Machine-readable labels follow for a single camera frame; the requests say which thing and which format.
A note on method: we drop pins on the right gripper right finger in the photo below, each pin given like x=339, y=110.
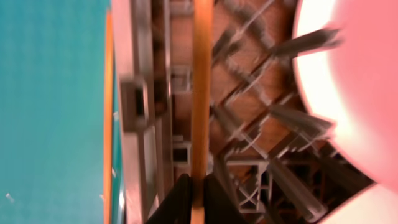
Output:
x=219, y=209

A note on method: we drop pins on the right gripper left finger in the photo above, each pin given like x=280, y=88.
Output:
x=177, y=206

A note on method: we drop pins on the white cup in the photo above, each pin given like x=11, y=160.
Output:
x=373, y=205

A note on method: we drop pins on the teal serving tray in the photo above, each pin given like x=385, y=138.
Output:
x=52, y=110

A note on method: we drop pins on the wooden chopstick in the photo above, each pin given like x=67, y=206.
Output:
x=201, y=84
x=108, y=116

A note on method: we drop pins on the grey dishwasher rack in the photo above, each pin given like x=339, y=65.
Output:
x=273, y=159

